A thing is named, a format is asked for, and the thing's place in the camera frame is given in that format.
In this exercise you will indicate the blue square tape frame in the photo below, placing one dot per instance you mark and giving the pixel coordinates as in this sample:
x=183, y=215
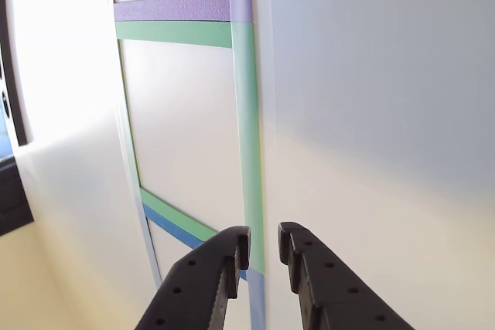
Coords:
x=170, y=227

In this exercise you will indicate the green square tape frame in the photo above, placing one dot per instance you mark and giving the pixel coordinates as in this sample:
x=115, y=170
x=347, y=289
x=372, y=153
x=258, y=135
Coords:
x=247, y=133

